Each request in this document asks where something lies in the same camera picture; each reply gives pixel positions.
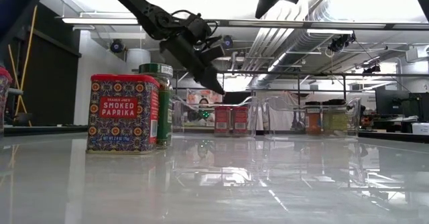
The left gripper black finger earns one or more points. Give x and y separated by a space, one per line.
186 57
211 54

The green-lidded glass spice jar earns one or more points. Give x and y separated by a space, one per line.
165 110

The red-lidded smoked paprika tin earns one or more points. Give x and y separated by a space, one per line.
4 100
240 120
122 116
222 120

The black-capped red spice jar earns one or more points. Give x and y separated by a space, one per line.
313 120

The black-capped olive spice jar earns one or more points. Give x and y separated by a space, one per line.
335 122

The black round ceiling fixture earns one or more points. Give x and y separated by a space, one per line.
228 42
117 46

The overhead light bar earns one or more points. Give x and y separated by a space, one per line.
301 24

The floral picture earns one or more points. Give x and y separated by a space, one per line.
194 96

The white cylinder tank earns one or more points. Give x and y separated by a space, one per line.
137 60

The person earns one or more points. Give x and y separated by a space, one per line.
202 111

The clear plastic bin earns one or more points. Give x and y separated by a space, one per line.
194 123
285 120

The black pipe rack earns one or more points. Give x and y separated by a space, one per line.
301 74

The white cloth curtain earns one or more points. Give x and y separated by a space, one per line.
278 115

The black computer monitor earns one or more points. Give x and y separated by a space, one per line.
419 106
392 101

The dark grey desk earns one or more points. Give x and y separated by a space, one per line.
16 91

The small white box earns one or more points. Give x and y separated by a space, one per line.
420 128

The silver ventilation duct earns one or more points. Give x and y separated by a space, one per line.
285 49

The black aluminium table frame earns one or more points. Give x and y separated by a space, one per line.
43 130

